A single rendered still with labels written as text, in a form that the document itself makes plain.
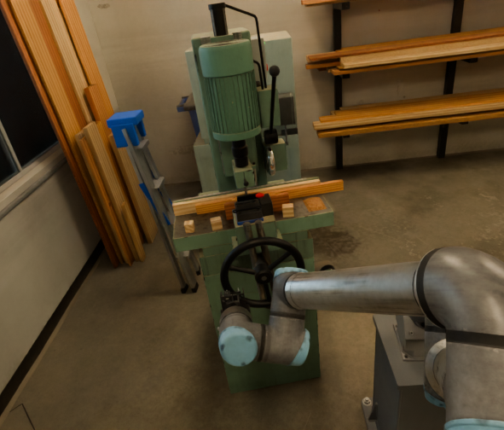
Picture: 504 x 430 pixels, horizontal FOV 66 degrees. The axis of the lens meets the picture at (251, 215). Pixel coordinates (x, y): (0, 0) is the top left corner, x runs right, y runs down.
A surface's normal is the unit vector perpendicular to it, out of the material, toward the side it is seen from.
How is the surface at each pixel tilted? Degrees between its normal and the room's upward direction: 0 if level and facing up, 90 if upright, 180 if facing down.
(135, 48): 90
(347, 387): 0
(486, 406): 50
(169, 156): 90
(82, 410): 0
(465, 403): 63
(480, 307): 40
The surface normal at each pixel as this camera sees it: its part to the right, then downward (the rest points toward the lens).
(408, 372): -0.12, -0.86
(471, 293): -0.66, -0.51
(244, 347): -0.02, 0.14
